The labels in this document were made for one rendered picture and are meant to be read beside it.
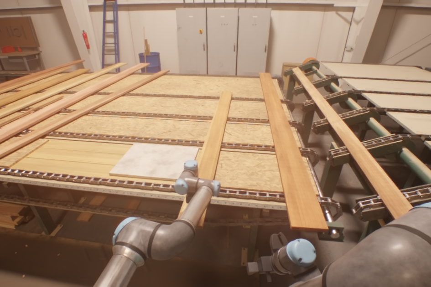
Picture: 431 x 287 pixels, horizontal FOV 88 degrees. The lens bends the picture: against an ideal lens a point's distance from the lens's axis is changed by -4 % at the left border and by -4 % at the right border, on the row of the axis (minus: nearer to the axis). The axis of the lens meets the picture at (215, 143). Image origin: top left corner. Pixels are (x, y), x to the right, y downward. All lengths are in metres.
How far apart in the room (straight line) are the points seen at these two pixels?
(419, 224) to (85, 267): 2.35
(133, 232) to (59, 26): 8.78
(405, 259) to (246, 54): 6.48
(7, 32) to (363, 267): 10.41
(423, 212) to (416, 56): 8.23
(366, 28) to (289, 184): 5.78
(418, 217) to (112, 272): 0.74
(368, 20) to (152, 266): 6.62
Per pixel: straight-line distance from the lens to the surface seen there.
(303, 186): 1.69
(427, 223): 0.46
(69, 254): 2.64
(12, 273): 2.77
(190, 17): 6.81
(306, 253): 0.76
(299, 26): 7.39
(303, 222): 1.45
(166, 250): 0.83
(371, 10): 6.99
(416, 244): 0.41
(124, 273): 0.83
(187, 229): 0.86
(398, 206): 1.73
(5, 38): 10.57
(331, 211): 1.76
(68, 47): 9.32
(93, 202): 3.01
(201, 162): 1.81
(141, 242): 0.84
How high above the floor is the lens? 1.90
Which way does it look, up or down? 30 degrees down
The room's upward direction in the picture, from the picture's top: straight up
